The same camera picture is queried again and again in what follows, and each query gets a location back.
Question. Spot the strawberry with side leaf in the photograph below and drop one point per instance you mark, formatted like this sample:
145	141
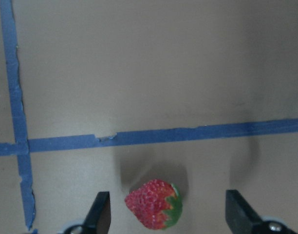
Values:
157	204

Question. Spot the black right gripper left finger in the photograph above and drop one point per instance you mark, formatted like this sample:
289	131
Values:
98	219

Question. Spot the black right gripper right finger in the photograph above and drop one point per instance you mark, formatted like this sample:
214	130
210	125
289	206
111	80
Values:
240	217

